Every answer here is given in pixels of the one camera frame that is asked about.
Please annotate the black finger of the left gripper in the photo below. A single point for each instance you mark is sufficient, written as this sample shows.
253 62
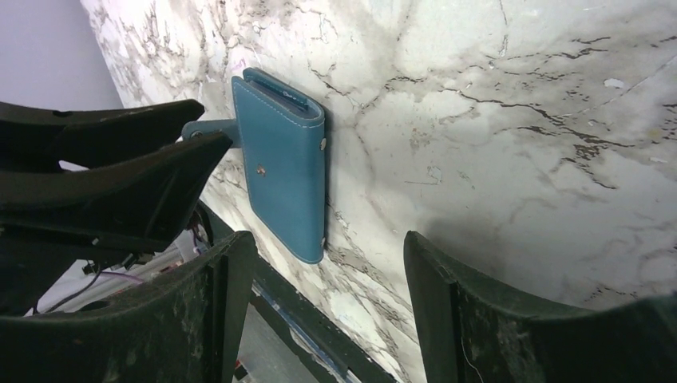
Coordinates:
36 140
138 205

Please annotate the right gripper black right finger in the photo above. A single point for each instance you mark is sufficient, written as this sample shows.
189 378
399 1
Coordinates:
475 328

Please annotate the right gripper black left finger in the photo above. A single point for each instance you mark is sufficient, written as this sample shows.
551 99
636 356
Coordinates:
183 326

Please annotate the blue leather card holder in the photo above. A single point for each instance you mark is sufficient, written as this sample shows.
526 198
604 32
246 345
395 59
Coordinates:
281 133

